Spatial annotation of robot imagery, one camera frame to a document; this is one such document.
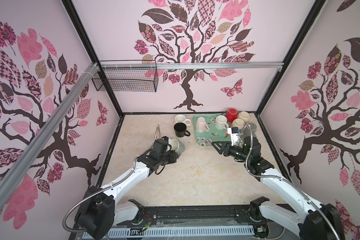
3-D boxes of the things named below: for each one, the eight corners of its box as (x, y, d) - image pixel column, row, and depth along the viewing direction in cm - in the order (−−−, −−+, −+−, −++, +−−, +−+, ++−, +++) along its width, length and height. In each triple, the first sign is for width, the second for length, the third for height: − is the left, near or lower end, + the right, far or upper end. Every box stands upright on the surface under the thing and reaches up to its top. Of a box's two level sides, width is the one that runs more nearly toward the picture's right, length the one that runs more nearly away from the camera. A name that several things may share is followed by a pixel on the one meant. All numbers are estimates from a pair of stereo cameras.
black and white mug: (174, 138, 106) (173, 131, 99) (175, 130, 110) (174, 122, 104) (189, 138, 106) (190, 131, 99) (189, 130, 110) (189, 122, 103)
